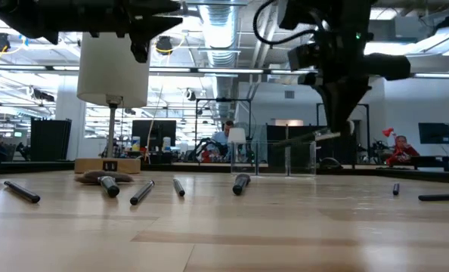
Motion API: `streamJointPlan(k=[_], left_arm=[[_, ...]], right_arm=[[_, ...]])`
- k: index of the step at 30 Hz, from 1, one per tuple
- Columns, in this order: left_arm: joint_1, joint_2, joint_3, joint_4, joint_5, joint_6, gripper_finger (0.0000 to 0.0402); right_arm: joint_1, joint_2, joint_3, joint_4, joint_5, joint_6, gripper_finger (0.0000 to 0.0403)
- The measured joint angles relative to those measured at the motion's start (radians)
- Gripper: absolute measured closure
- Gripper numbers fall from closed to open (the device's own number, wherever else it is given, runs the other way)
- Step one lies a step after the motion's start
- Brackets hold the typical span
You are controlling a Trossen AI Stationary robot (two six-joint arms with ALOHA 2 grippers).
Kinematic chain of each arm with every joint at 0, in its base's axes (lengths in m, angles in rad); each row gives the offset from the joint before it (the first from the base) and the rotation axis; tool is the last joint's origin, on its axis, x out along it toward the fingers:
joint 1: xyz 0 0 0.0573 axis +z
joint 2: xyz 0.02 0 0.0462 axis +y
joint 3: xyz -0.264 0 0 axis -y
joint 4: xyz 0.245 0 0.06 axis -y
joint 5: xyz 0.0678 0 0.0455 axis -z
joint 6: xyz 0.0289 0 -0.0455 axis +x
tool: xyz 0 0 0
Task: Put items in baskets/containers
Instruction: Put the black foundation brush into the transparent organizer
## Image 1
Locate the black aluminium table frame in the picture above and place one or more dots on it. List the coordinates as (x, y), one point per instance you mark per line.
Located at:
(39, 167)

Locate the red desk lamp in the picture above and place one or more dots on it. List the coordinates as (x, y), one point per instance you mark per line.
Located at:
(388, 132)

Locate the small eyeshadow brush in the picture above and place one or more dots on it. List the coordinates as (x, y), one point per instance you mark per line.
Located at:
(395, 189)

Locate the clear acrylic brush organizer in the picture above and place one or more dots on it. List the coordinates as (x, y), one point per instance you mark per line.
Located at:
(287, 162)

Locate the large fluffy brown makeup brush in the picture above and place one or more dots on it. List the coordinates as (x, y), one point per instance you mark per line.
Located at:
(109, 185)

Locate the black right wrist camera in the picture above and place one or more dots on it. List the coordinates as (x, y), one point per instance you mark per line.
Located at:
(304, 56)

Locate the black wall monitor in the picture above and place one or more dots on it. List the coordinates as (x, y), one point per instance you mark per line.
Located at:
(434, 133)

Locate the silver ceiling duct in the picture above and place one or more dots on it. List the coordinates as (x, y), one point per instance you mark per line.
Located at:
(218, 38)

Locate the small white lamp shade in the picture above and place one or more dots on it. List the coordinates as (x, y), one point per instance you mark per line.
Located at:
(236, 135)

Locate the flat-top silver ferrule makeup brush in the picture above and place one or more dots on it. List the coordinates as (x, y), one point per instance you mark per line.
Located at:
(241, 184)

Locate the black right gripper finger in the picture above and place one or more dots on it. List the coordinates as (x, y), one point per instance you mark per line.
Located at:
(334, 106)
(357, 98)

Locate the yellow label wipes canister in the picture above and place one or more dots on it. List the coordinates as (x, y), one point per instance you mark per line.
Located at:
(135, 143)

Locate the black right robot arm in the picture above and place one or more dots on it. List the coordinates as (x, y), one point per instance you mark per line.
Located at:
(387, 67)

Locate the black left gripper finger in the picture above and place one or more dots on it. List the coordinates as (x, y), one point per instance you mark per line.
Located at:
(160, 24)
(152, 5)

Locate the white wipes canister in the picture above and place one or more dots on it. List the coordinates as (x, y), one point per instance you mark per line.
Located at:
(166, 143)

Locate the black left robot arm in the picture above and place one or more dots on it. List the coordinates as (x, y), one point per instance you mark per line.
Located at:
(39, 15)

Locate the white shade wooden base lamp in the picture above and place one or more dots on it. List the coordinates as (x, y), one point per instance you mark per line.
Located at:
(111, 75)

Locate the black metal frame stand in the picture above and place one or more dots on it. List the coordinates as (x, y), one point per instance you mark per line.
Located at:
(367, 132)

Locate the black partition panel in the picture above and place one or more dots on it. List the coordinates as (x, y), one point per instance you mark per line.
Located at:
(338, 151)
(50, 140)

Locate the person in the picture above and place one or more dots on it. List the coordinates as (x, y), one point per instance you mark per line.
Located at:
(401, 151)
(224, 136)

